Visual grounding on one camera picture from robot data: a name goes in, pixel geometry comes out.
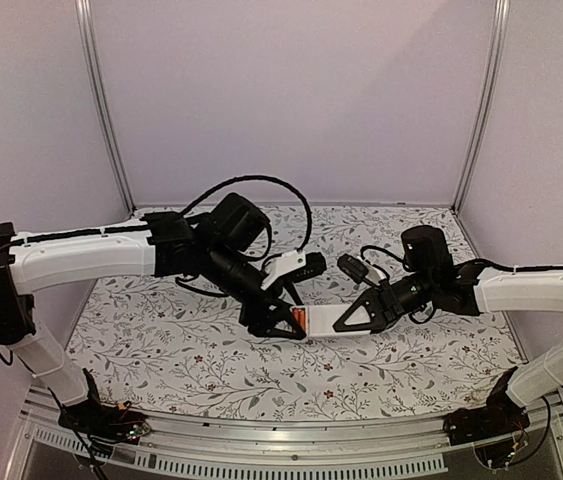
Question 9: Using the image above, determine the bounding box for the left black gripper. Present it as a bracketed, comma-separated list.
[203, 243, 308, 342]

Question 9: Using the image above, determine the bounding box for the white remote control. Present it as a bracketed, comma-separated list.
[295, 304, 368, 339]

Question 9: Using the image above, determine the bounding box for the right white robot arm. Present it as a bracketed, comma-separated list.
[333, 225, 563, 436]

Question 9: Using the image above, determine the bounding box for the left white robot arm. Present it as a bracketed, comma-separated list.
[0, 193, 306, 434]

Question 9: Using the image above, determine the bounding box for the floral patterned table mat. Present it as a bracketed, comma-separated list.
[63, 203, 530, 420]

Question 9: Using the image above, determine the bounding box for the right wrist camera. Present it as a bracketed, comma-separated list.
[337, 254, 369, 284]

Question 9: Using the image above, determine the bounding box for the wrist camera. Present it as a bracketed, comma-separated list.
[261, 250, 326, 290]
[337, 254, 369, 284]

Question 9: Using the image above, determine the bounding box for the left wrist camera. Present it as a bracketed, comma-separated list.
[261, 250, 326, 290]

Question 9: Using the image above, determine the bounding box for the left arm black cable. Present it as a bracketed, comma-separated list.
[180, 174, 313, 251]

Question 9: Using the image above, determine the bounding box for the front aluminium rail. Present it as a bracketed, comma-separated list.
[6, 387, 563, 479]

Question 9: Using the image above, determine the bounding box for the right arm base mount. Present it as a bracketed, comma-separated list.
[443, 397, 530, 445]

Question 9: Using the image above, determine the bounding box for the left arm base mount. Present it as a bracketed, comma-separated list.
[58, 399, 151, 444]

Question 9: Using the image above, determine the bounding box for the right aluminium frame post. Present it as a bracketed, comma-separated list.
[453, 0, 510, 212]

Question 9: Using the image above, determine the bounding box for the aluminium frame post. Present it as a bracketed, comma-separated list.
[453, 0, 510, 212]
[75, 0, 136, 213]

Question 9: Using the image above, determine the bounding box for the left aluminium frame post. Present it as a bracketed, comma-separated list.
[75, 0, 136, 213]

